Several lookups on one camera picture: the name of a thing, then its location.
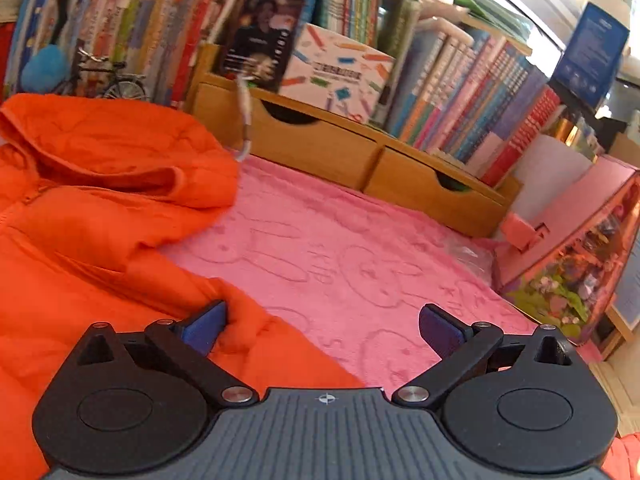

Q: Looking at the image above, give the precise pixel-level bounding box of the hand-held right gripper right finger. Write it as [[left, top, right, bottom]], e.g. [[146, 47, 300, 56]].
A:
[[391, 302, 577, 409]]

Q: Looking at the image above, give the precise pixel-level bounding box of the clear plastic bag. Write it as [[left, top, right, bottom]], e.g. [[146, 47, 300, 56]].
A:
[[442, 240, 498, 283]]

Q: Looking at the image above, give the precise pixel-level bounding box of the row of pastel spined books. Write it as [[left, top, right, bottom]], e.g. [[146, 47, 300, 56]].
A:
[[400, 25, 566, 188]]

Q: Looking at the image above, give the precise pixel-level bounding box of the stack of green folders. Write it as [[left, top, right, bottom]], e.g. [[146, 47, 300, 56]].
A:
[[425, 0, 531, 36]]

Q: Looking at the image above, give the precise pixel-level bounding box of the orange puffer jacket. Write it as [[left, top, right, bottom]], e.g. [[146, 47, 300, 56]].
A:
[[0, 92, 366, 480]]

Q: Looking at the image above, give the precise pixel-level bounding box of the row of colourful picture books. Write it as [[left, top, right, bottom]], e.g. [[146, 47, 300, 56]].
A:
[[55, 0, 246, 106]]

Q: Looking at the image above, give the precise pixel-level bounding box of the white pencil print box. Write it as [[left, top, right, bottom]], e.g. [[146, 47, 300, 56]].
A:
[[280, 22, 396, 126]]

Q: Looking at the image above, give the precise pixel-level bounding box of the pale blue file box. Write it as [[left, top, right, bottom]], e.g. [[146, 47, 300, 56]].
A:
[[387, 15, 476, 138]]

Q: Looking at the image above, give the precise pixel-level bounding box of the wooden framed notice stand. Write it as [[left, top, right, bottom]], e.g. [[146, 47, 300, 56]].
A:
[[600, 240, 640, 361]]

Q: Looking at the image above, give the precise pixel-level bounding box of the row of shiny small books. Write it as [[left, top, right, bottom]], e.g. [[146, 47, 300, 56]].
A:
[[552, 115, 606, 161]]

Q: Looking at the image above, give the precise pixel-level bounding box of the miniature bicycle model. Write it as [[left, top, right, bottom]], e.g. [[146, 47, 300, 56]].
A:
[[72, 47, 151, 103]]

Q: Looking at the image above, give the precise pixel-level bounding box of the white card sheet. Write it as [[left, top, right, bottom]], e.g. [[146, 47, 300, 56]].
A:
[[510, 135, 596, 228]]

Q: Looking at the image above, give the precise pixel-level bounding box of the row of tall blue books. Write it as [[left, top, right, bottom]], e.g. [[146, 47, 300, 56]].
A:
[[2, 0, 66, 91]]

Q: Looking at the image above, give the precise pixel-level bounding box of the blue cardboard box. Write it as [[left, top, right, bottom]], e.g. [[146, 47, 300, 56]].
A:
[[550, 0, 631, 108]]

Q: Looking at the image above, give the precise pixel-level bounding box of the wooden drawer organizer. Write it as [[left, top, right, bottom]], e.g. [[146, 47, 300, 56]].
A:
[[187, 42, 523, 238]]

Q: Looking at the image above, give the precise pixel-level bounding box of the round blue plush ball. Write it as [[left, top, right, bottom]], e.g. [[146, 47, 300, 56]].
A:
[[20, 45, 68, 93]]

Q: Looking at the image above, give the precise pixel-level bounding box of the white charging cable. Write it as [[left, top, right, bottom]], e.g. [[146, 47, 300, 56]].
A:
[[235, 77, 253, 163]]

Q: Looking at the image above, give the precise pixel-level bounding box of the pink toy house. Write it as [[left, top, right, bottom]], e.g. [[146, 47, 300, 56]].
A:
[[492, 154, 640, 347]]

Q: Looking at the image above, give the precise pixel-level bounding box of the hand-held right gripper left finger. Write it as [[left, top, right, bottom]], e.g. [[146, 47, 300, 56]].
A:
[[74, 300, 261, 409]]

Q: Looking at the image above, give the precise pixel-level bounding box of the brown cardboard box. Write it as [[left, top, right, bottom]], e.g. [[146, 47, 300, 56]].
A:
[[607, 132, 640, 168]]

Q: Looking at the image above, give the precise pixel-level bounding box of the black smartphone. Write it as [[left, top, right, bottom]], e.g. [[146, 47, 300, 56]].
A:
[[217, 0, 311, 93]]

